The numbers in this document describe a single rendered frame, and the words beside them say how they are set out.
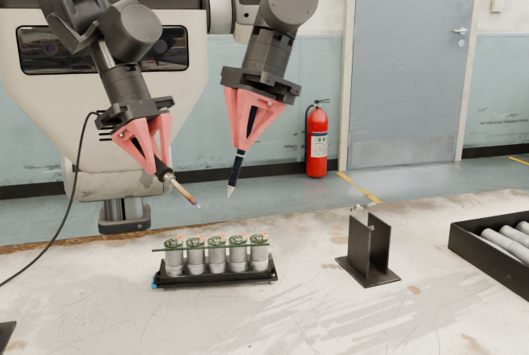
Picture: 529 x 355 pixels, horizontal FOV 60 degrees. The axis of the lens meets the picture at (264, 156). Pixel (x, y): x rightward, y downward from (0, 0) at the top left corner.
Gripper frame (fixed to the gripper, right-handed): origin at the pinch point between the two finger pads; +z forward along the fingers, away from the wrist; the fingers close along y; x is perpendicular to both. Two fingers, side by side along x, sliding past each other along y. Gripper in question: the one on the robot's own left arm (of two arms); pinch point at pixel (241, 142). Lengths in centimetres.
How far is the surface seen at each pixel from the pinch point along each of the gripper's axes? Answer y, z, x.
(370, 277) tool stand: 12.4, 12.6, 18.2
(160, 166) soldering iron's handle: -9.3, 6.7, -5.7
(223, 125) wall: -222, 5, 135
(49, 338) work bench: 0.3, 26.5, -17.5
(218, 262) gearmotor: 2.0, 15.8, 0.5
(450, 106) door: -157, -59, 289
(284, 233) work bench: -5.8, 13.1, 17.6
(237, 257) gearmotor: 3.2, 14.5, 2.3
